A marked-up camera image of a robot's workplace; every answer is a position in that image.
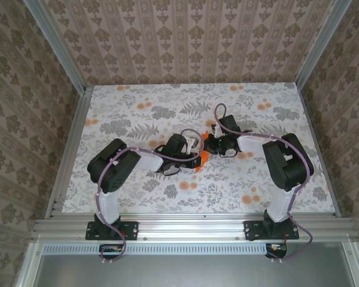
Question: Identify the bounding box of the orange paper sheet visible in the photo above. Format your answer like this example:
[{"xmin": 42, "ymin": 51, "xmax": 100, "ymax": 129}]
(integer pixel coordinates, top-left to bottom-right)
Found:
[{"xmin": 194, "ymin": 130, "xmax": 211, "ymax": 173}]

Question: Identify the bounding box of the floral patterned table cover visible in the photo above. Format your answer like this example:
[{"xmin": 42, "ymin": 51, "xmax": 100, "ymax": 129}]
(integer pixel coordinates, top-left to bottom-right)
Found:
[{"xmin": 61, "ymin": 84, "xmax": 337, "ymax": 215}]

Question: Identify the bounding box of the grey metal panel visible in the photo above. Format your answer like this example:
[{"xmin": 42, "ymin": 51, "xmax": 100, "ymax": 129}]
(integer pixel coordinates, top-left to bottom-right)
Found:
[{"xmin": 32, "ymin": 242, "xmax": 358, "ymax": 287}]

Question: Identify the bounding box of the aluminium frame crossbar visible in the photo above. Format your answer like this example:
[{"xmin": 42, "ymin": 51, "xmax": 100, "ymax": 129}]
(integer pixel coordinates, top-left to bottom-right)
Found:
[{"xmin": 31, "ymin": 217, "xmax": 359, "ymax": 242}]

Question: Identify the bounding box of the slotted grey cable duct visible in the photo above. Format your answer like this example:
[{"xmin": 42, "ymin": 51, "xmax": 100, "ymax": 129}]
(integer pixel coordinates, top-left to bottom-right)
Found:
[{"xmin": 43, "ymin": 242, "xmax": 272, "ymax": 255}]

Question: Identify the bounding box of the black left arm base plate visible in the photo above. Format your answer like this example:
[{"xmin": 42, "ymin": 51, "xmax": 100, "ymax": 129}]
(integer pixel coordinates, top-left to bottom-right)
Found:
[{"xmin": 85, "ymin": 220, "xmax": 139, "ymax": 242}]

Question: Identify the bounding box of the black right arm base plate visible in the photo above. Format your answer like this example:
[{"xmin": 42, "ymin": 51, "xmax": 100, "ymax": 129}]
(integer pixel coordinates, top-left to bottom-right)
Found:
[{"xmin": 244, "ymin": 220, "xmax": 300, "ymax": 242}]

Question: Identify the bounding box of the aluminium table side rail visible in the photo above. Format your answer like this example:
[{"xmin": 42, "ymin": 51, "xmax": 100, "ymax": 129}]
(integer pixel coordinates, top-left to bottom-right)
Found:
[
  {"xmin": 44, "ymin": 86, "xmax": 94, "ymax": 219},
  {"xmin": 296, "ymin": 83, "xmax": 342, "ymax": 218}
]

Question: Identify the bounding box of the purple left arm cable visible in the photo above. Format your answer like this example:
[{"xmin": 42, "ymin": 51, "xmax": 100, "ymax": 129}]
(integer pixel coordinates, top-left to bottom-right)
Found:
[{"xmin": 96, "ymin": 128, "xmax": 205, "ymax": 265}]

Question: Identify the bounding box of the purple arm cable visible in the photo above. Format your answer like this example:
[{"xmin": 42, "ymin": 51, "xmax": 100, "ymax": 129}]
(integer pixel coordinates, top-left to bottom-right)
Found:
[
  {"xmin": 214, "ymin": 103, "xmax": 314, "ymax": 261},
  {"xmin": 96, "ymin": 128, "xmax": 205, "ymax": 265}
]

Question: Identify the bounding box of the black controller board with wires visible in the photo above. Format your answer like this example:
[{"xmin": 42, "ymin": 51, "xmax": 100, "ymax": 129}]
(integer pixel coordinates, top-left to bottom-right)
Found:
[
  {"xmin": 98, "ymin": 243, "xmax": 127, "ymax": 259},
  {"xmin": 264, "ymin": 243, "xmax": 288, "ymax": 259}
]

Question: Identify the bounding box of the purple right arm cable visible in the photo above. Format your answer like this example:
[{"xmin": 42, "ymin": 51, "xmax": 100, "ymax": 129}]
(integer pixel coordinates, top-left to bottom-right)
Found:
[{"xmin": 214, "ymin": 103, "xmax": 314, "ymax": 261}]

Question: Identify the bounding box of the aluminium corner post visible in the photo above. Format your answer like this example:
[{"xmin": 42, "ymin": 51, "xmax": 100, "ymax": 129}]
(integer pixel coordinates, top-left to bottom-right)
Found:
[
  {"xmin": 296, "ymin": 0, "xmax": 352, "ymax": 87},
  {"xmin": 23, "ymin": 0, "xmax": 89, "ymax": 94}
]

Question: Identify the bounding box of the aluminium lower frame rail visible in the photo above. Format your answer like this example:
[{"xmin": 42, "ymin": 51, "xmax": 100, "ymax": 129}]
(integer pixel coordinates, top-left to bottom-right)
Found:
[
  {"xmin": 342, "ymin": 241, "xmax": 359, "ymax": 287},
  {"xmin": 16, "ymin": 241, "xmax": 45, "ymax": 287}
]

